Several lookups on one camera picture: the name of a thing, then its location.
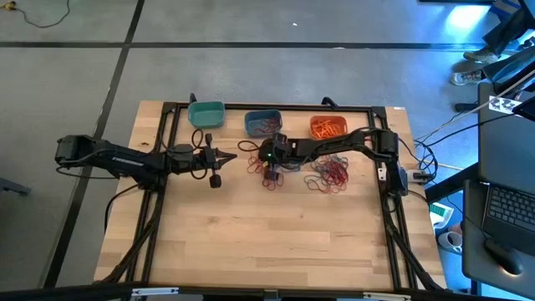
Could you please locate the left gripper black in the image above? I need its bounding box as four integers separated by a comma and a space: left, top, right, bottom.
192, 132, 237, 189

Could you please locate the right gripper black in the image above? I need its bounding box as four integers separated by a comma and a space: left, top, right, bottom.
258, 132, 296, 181

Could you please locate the red rubber bands heap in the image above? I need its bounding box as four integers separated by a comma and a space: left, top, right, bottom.
252, 118, 280, 135

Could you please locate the orange rubber bands heap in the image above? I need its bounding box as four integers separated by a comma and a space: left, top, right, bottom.
312, 120, 344, 140

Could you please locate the blue-grey plastic basket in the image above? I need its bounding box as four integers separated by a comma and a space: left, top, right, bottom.
244, 109, 283, 139

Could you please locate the teal plastic basket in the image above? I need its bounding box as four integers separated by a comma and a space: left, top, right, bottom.
186, 100, 227, 130

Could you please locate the orange plastic basket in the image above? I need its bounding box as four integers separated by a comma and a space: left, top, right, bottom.
308, 115, 349, 143

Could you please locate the white power strip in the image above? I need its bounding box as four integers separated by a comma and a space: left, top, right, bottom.
403, 169, 436, 185

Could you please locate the green white striped box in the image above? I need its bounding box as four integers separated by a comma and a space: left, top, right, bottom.
429, 202, 455, 229

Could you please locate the white rod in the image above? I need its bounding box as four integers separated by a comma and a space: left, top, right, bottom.
413, 69, 535, 143

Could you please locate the person's white shoe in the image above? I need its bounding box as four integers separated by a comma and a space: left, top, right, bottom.
437, 223, 463, 255

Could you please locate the grey metal foot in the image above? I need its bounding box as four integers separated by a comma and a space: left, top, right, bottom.
0, 177, 33, 197

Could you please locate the grey side desk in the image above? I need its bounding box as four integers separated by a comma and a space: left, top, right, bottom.
461, 179, 535, 300

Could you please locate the white marker tag sheet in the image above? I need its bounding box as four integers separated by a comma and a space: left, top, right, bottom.
487, 94, 522, 115

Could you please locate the dark grey laptop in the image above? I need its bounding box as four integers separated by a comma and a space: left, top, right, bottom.
477, 81, 535, 257

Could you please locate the black computer mouse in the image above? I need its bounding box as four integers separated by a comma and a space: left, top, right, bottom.
484, 237, 524, 276

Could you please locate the person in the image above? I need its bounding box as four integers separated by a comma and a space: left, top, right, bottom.
451, 8, 535, 87

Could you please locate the black aluminium table frame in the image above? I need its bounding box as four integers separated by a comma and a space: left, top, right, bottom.
94, 99, 448, 301

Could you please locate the silver bracket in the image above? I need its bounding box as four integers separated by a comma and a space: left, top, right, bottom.
362, 292, 413, 301
131, 287, 180, 298

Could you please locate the black cable bundle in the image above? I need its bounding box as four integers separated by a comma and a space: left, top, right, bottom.
399, 112, 515, 181

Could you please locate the black floor cable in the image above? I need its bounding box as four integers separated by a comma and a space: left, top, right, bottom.
0, 0, 72, 29

